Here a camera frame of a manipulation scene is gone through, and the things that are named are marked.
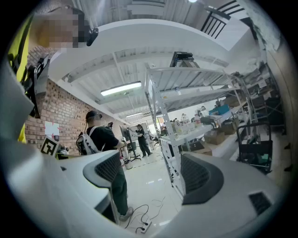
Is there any black and grey chest mount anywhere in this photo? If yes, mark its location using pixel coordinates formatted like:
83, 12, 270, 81
23, 53, 51, 119

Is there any cardboard box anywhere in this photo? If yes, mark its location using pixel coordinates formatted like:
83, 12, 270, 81
186, 141, 213, 157
204, 130, 225, 145
221, 121, 238, 136

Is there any screen on wheeled stand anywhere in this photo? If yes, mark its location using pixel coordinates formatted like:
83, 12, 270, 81
119, 125, 142, 162

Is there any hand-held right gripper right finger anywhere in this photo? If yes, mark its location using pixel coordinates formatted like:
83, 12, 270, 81
151, 153, 287, 238

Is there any white power strip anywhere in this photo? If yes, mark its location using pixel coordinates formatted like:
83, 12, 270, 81
135, 220, 153, 234

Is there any black metal railing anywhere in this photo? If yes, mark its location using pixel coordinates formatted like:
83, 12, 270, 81
200, 0, 245, 40

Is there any blue box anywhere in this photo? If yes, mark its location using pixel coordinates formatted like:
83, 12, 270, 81
208, 104, 230, 116

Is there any white metal shelving rack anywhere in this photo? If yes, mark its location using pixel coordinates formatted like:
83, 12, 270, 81
143, 66, 257, 201

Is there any white paper sheet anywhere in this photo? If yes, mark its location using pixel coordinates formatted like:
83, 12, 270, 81
44, 120, 60, 137

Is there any dark storage shelving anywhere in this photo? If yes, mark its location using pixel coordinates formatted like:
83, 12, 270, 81
242, 62, 287, 136

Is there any black head camera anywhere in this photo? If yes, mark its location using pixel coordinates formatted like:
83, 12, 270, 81
86, 27, 99, 47

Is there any black cable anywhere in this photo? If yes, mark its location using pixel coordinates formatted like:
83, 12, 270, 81
124, 204, 150, 231

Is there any black cart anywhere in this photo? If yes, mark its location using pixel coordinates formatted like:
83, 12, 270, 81
236, 122, 274, 174

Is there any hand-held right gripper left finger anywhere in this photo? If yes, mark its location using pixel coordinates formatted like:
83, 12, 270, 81
0, 137, 140, 238

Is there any stepladder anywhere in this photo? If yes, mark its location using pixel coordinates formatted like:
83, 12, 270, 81
169, 51, 201, 68

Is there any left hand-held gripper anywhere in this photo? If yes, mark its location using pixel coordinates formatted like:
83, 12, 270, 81
40, 136, 69, 160

